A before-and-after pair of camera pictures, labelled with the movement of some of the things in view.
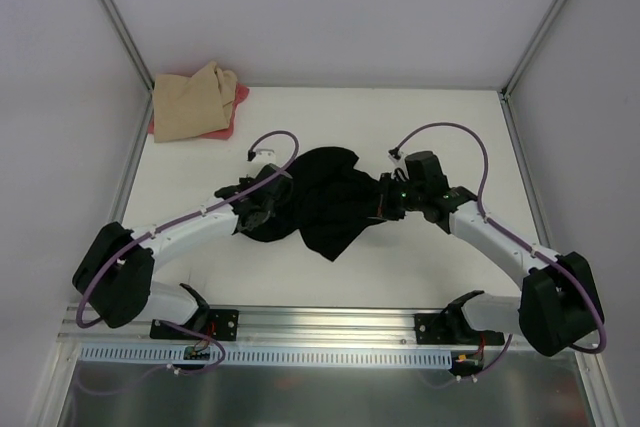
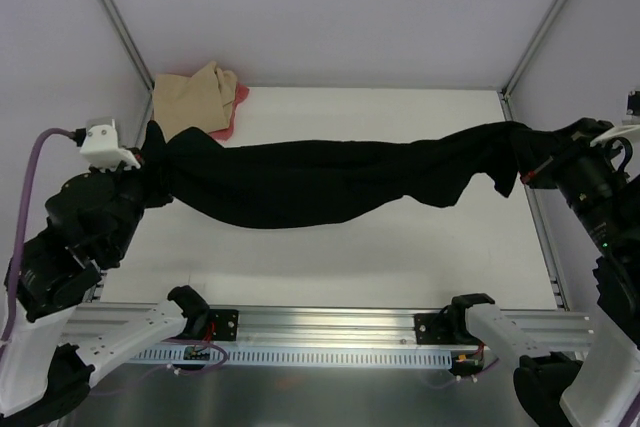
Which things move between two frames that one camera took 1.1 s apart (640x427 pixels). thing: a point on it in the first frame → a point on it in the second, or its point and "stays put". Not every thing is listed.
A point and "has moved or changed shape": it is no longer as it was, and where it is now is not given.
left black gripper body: [270, 195] → [138, 183]
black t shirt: [331, 196] has moved or changed shape
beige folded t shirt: [191, 106] stays put
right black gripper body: [386, 197] → [542, 170]
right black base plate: [435, 329] stays put
